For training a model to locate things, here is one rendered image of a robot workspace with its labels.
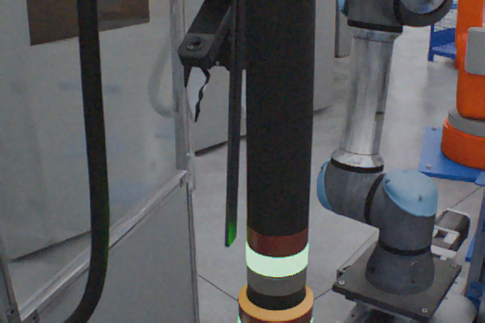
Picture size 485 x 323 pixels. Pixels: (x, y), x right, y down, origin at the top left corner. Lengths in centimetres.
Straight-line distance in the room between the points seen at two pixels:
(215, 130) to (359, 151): 334
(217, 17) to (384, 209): 58
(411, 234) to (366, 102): 28
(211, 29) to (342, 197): 58
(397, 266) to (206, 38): 67
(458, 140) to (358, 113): 324
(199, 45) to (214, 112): 371
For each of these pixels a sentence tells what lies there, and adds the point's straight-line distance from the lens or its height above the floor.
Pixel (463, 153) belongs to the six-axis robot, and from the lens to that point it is 446.
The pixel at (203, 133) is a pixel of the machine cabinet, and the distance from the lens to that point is 447.
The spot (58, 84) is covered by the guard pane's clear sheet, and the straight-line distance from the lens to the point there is 132.
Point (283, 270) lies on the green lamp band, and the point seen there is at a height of 161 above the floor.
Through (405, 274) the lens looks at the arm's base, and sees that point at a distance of 127.
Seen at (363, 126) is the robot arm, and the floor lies 136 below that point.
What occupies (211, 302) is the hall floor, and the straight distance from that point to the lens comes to 296.
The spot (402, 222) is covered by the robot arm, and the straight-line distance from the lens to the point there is 122.
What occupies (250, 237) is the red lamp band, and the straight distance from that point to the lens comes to 32.
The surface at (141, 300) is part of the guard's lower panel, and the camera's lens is 179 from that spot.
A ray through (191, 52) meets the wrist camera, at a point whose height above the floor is 160.
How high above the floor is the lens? 179
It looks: 21 degrees down
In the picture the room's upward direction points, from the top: 1 degrees counter-clockwise
